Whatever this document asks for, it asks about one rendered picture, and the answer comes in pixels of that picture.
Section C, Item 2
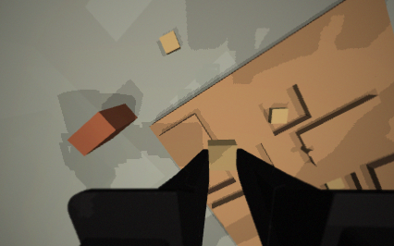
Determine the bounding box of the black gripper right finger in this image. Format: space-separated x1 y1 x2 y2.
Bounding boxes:
236 148 394 246

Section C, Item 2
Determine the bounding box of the orange block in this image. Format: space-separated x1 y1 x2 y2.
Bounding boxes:
68 104 137 156

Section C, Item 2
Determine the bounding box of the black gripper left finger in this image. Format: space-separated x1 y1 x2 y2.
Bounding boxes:
68 149 209 246

